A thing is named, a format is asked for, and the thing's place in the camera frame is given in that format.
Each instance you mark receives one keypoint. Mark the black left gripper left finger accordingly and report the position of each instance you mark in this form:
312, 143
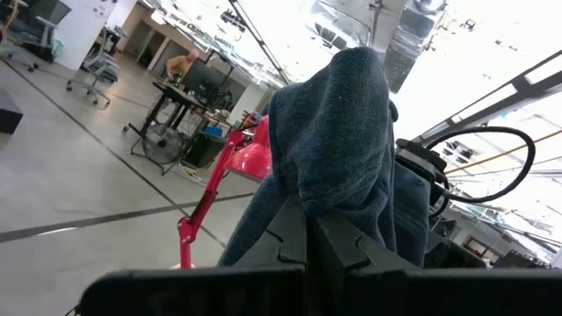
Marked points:
219, 294

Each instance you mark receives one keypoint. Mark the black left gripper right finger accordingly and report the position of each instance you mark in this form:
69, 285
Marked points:
395, 294

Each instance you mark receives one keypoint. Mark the navy denim baseball cap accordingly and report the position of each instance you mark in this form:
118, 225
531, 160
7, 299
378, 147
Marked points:
333, 131

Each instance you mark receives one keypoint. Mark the red desk lamp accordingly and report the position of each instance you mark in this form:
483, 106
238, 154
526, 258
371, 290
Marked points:
252, 158

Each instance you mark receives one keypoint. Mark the black floor fan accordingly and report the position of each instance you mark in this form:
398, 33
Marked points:
164, 145

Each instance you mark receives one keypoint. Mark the blue bin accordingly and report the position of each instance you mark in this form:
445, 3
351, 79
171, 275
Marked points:
213, 131

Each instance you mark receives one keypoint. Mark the black office desk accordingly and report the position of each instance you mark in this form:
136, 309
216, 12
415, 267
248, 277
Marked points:
175, 94

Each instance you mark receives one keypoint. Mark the black computer monitor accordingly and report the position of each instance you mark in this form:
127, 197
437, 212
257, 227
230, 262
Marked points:
199, 79

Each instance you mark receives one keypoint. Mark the person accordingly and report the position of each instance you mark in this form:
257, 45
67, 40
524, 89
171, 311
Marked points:
180, 66

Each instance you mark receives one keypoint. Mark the grey office chair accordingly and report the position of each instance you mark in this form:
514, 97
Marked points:
39, 26
98, 66

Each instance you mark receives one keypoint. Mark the black floor platform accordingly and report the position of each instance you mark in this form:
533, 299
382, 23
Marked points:
9, 114

